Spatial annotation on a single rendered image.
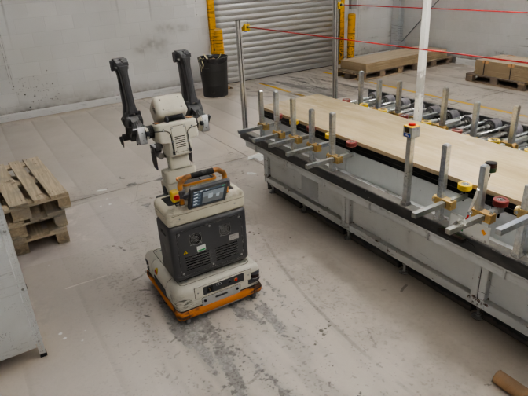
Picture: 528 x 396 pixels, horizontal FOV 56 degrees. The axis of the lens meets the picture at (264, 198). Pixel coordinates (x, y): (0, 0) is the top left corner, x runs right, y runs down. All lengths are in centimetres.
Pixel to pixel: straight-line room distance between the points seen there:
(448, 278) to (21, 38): 760
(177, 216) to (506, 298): 203
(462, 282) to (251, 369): 147
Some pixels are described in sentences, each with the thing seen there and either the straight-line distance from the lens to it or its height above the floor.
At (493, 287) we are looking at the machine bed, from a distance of 335.
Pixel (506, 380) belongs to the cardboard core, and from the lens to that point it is 304.
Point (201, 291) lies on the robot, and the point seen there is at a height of 23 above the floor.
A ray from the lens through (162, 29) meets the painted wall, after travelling 976.
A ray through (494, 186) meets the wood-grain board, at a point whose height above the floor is 90.
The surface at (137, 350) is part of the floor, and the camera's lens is 328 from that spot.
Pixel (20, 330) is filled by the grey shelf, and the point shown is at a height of 24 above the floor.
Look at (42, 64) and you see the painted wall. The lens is 929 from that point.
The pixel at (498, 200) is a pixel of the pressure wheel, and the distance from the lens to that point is 292.
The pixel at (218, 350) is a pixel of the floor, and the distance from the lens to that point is 316.
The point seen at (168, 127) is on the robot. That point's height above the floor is 121.
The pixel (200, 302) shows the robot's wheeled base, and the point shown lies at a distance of 330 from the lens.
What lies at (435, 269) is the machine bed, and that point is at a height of 18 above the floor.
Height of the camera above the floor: 210
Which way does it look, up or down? 25 degrees down
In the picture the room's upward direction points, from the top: 3 degrees counter-clockwise
